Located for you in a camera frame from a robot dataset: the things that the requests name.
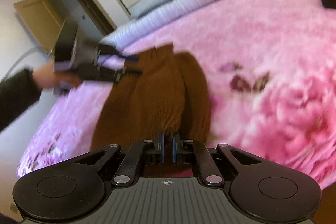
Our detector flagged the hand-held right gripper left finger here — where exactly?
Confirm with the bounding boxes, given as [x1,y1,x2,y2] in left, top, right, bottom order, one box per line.
[70,132,166,188]

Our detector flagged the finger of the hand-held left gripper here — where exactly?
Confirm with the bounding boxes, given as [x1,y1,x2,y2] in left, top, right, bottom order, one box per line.
[98,67,143,84]
[97,43,139,62]

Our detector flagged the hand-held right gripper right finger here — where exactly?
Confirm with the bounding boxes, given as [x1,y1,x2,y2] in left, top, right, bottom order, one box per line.
[172,132,265,187]

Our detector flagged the brown fleece garment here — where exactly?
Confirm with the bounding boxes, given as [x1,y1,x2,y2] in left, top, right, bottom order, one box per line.
[91,47,214,178]

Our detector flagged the person's left forearm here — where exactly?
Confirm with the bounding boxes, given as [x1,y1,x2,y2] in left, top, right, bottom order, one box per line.
[0,69,42,132]

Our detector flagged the person's left hand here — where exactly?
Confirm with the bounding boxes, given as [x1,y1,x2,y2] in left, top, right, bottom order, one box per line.
[33,61,82,90]

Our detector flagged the wooden door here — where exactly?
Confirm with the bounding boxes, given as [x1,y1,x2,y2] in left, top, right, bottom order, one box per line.
[14,0,66,52]

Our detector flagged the grey pillow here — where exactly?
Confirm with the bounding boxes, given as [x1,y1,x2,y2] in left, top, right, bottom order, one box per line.
[130,0,189,20]

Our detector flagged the pink floral blanket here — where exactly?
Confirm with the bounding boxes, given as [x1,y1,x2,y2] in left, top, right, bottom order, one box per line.
[17,0,336,190]

